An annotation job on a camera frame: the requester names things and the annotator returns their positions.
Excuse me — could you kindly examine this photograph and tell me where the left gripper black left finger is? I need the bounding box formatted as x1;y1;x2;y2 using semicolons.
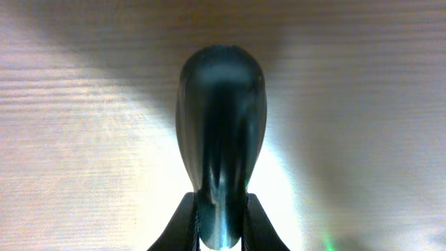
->
147;192;199;251

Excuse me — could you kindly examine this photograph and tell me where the black yellow screwdriver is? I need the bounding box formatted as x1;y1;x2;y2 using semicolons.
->
176;45;267;250

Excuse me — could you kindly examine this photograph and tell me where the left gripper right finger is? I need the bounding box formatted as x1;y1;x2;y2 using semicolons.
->
242;193;290;251

